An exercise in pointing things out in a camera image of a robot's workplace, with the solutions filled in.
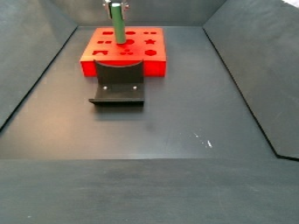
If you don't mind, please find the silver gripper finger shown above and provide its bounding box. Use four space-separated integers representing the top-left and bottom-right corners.
103 0 112 19
122 0 130 19

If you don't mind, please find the green round peg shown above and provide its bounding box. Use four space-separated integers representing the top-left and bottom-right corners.
110 3 127 44

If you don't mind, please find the red shape sorter block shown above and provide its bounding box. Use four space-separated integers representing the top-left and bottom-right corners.
79 26 167 77

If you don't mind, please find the black curved holder bracket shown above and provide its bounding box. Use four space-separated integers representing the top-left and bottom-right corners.
88 61 146 105

